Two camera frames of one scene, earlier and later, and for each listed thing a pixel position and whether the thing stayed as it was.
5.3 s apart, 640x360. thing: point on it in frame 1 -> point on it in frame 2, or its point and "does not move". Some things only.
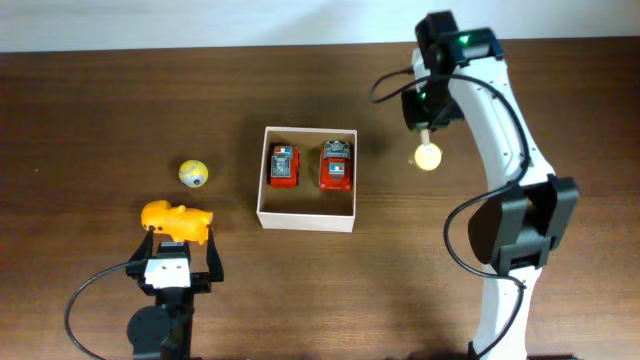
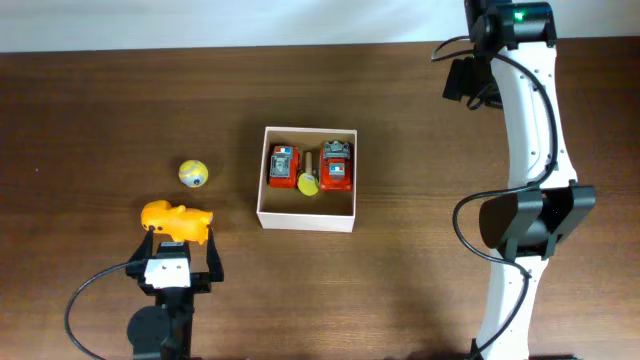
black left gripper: x=202 y=280 does not move
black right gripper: x=414 y=116 -> x=457 y=81
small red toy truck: x=284 y=167 does not move
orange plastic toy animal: x=183 y=224 does not move
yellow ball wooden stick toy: x=427 y=155 -> x=308 y=182
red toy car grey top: x=336 y=174 does not move
